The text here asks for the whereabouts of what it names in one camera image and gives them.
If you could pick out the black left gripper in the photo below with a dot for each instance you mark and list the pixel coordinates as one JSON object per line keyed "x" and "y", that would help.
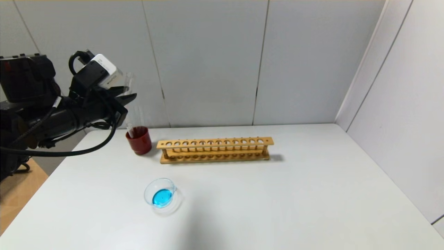
{"x": 117, "y": 108}

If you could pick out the test tube with red pigment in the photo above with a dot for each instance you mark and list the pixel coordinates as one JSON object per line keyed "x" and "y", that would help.
{"x": 128, "y": 80}

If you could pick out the test tube with blue pigment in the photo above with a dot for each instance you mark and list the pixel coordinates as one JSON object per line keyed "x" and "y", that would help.
{"x": 130, "y": 131}

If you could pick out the empty clear test tube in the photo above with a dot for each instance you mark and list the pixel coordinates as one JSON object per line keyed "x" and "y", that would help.
{"x": 139, "y": 118}
{"x": 133, "y": 119}

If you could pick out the wooden test tube rack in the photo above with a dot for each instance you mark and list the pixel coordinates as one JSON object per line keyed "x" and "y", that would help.
{"x": 215, "y": 142}

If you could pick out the dark red plastic cup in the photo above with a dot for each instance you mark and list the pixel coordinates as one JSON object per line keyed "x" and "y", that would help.
{"x": 139, "y": 144}

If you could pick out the clear glass beaker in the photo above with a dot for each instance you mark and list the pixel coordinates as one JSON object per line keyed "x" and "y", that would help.
{"x": 162, "y": 198}

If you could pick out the black metal stand leg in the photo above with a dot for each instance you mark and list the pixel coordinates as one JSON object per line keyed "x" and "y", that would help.
{"x": 22, "y": 169}

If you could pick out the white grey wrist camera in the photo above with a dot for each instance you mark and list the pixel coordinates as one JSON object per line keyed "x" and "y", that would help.
{"x": 104, "y": 66}

